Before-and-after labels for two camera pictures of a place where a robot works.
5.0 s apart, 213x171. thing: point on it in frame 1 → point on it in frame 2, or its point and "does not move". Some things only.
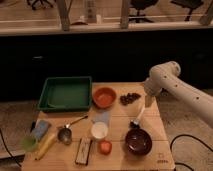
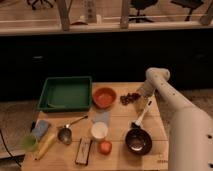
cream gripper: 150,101 → 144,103
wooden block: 83,151 does not move
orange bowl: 104,97 does not move
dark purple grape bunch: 129,98 does not move
